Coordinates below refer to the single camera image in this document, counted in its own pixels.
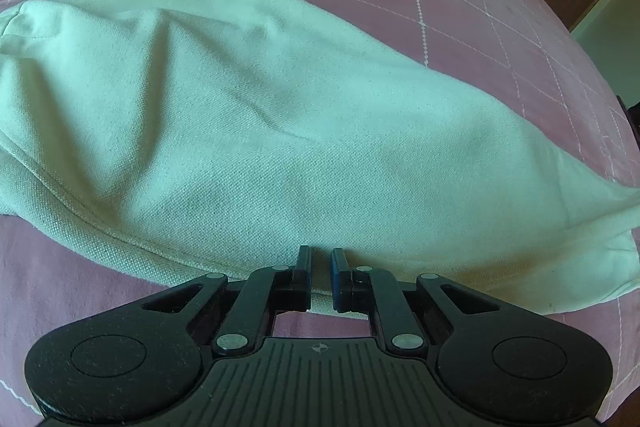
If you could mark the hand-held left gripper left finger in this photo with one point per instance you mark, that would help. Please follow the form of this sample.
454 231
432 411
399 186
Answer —
303 274

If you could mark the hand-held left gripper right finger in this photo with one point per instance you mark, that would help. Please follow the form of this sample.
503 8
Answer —
340 289

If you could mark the light green garment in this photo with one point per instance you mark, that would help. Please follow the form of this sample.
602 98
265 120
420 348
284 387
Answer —
250 132

